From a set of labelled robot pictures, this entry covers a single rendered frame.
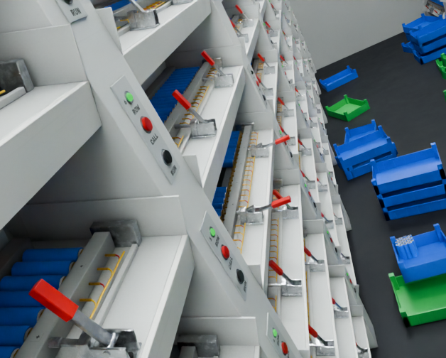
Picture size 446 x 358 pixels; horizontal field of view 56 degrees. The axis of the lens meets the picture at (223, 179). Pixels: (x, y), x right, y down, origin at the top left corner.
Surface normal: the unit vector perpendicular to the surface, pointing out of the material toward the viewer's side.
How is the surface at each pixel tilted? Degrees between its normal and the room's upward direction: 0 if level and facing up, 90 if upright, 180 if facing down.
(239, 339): 90
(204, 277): 90
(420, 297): 0
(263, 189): 19
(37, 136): 109
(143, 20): 90
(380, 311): 0
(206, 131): 90
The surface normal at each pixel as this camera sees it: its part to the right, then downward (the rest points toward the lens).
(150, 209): -0.13, 0.50
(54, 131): 0.98, -0.06
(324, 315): -0.14, -0.86
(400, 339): -0.45, -0.80
